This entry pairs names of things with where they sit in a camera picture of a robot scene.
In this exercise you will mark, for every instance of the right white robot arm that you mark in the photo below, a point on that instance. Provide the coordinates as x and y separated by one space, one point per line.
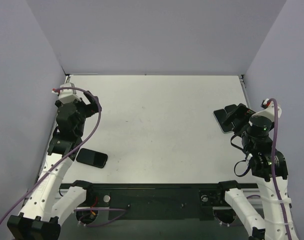
269 170

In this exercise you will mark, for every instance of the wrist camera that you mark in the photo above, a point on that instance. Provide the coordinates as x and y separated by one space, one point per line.
269 111
66 96

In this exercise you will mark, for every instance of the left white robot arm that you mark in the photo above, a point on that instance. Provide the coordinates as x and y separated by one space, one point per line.
41 218

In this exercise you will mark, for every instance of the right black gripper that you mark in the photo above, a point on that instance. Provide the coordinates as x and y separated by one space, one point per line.
238 117

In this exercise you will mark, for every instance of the black phone clear case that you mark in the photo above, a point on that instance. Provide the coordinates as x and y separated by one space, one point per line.
220 116

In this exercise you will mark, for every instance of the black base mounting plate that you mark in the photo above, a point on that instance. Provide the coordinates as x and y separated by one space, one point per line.
173 201

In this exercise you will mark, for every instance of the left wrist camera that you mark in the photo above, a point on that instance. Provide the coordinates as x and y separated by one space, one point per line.
66 96

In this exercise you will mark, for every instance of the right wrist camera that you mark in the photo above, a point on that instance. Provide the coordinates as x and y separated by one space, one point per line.
269 111

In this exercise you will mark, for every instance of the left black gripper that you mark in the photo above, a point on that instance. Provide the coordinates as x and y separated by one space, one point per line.
86 107

